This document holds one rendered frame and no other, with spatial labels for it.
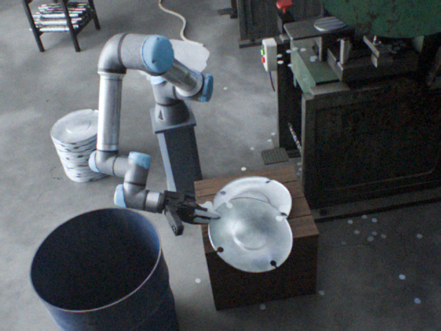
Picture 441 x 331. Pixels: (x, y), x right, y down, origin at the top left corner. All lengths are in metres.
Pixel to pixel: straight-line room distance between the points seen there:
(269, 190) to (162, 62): 0.63
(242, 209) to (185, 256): 0.52
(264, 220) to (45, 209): 1.27
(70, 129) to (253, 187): 1.11
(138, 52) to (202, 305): 1.00
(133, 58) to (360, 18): 0.71
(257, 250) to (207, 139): 1.22
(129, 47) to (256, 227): 0.73
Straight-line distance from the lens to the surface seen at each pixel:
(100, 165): 1.72
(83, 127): 2.57
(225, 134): 2.76
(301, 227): 1.73
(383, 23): 1.57
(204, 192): 1.89
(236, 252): 1.61
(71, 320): 1.54
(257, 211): 1.71
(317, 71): 1.99
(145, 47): 1.58
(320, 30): 2.00
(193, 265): 2.10
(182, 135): 2.12
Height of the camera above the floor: 1.63
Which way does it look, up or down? 40 degrees down
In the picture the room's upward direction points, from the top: 8 degrees counter-clockwise
